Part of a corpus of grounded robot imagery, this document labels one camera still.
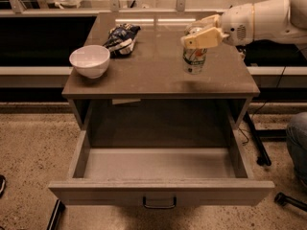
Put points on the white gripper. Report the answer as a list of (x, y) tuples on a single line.
[(236, 24)]

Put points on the open grey drawer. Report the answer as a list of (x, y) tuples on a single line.
[(189, 149)]

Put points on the black stand leg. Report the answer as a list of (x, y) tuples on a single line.
[(263, 158)]

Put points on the black shoe at left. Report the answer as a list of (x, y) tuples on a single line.
[(2, 184)]

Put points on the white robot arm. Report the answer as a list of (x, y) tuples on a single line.
[(280, 21)]

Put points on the black chair base wheel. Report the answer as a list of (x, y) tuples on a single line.
[(282, 200)]

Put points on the person's leg in jeans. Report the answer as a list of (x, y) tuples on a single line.
[(296, 132)]

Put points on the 7up soda can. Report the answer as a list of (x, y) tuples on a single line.
[(194, 59)]

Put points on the white bowl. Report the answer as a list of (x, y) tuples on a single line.
[(90, 61)]

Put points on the blue chip bag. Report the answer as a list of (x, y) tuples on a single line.
[(121, 40)]

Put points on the black bar on floor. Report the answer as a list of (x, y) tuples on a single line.
[(55, 216)]

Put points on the black drawer handle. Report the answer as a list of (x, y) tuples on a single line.
[(159, 203)]

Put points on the grey cabinet with counter top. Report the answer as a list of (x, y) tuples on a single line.
[(154, 70)]

